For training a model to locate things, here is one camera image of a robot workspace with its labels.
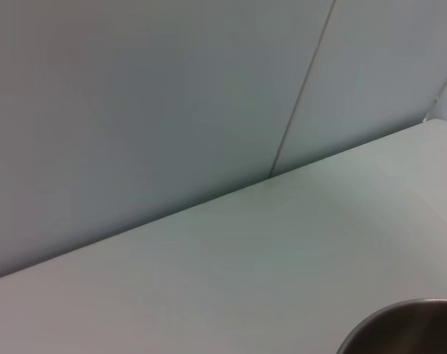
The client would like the stainless steel mixing bowl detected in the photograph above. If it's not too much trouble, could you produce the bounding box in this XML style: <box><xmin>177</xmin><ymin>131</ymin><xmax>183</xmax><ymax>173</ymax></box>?
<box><xmin>336</xmin><ymin>298</ymin><xmax>447</xmax><ymax>354</ymax></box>

